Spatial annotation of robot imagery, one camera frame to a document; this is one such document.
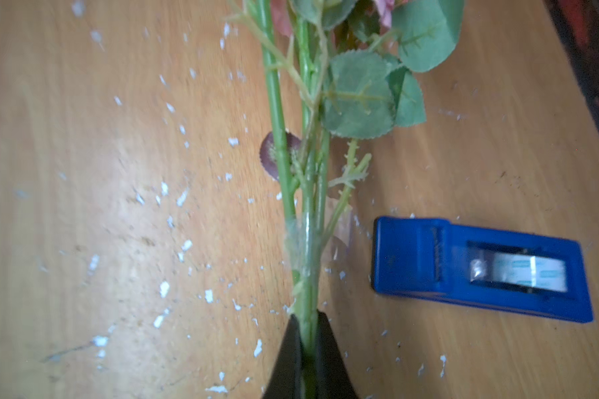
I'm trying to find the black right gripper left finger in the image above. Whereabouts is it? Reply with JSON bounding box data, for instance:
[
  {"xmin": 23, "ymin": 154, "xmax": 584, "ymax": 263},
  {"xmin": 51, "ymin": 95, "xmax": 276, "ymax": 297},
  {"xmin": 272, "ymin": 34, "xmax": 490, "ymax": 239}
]
[{"xmin": 262, "ymin": 315, "xmax": 303, "ymax": 399}]

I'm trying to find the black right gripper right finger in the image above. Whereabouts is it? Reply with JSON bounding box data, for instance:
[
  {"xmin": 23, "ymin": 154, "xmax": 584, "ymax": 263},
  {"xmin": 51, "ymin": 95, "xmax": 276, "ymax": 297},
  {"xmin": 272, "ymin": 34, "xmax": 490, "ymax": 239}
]
[{"xmin": 314, "ymin": 312, "xmax": 359, "ymax": 399}]

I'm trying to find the clear tape roll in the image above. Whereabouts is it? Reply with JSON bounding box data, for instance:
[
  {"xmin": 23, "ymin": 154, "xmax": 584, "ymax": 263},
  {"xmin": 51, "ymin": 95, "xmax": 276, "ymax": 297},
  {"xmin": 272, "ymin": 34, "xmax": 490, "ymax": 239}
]
[{"xmin": 469, "ymin": 250, "xmax": 567, "ymax": 293}]

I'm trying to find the pink artificial flower bouquet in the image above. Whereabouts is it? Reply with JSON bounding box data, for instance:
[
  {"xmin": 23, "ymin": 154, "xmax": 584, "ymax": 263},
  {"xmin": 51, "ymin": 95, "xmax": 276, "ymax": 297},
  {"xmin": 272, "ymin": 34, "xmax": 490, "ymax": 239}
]
[{"xmin": 231, "ymin": 1, "xmax": 464, "ymax": 398}]

